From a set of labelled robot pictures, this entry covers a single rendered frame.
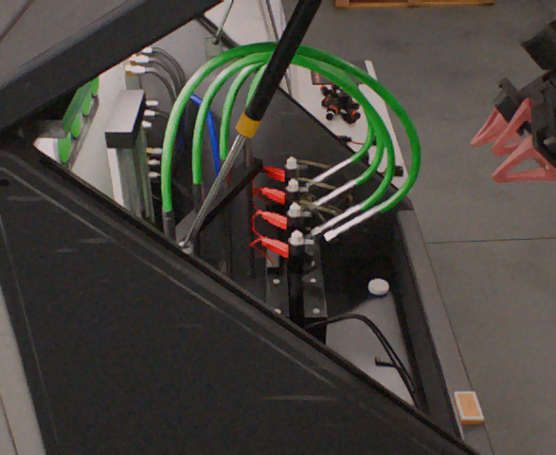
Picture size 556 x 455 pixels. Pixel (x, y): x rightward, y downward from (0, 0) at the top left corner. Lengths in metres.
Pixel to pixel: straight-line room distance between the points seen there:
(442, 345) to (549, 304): 1.70
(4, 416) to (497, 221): 2.63
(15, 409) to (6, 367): 0.07
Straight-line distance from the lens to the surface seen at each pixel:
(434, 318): 1.25
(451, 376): 1.16
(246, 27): 1.35
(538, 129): 0.89
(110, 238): 0.73
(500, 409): 2.45
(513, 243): 3.16
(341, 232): 1.13
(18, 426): 0.94
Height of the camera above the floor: 1.76
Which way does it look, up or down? 35 degrees down
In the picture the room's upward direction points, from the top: straight up
